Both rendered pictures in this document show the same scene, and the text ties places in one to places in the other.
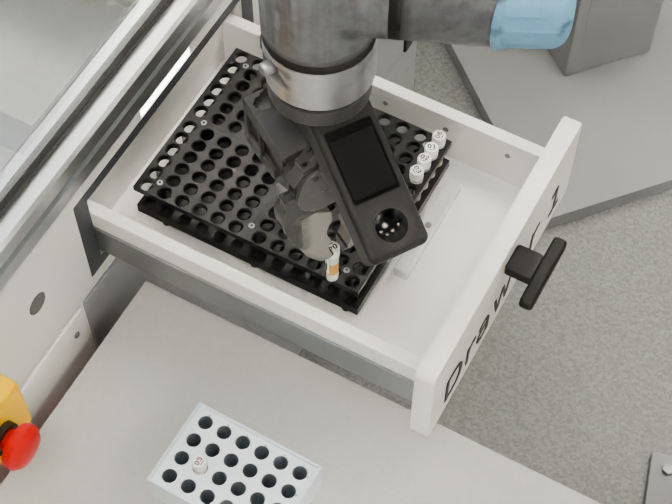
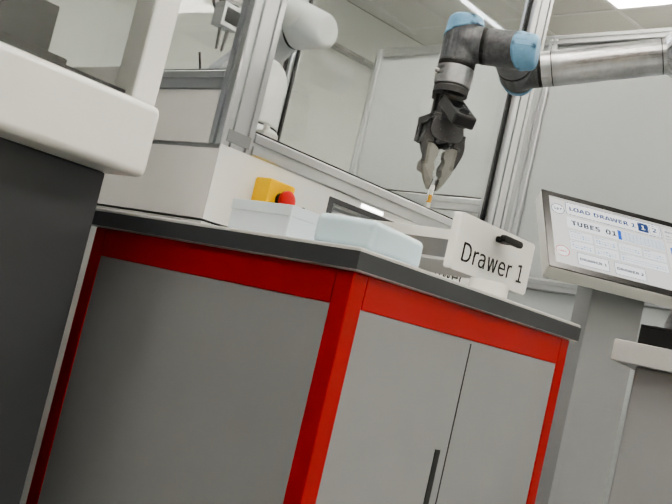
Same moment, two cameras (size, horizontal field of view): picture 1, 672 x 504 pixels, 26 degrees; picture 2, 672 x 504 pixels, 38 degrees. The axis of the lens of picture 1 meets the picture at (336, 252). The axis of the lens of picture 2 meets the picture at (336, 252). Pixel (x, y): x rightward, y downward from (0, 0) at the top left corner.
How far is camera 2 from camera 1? 1.85 m
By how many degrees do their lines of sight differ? 64
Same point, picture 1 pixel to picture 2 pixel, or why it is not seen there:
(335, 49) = (462, 52)
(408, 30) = (486, 42)
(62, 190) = (331, 179)
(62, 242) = (320, 203)
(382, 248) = (460, 112)
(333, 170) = (449, 101)
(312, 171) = (439, 115)
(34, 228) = (319, 174)
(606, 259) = not seen: outside the picture
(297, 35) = (452, 44)
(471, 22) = (505, 39)
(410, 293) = not seen: hidden behind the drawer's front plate
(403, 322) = not seen: hidden behind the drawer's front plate
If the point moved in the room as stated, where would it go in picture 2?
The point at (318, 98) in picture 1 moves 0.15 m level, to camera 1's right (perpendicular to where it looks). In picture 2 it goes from (451, 74) to (526, 86)
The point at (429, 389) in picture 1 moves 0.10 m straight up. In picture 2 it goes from (459, 218) to (470, 167)
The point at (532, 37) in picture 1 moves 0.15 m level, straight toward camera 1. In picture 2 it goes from (523, 46) to (505, 16)
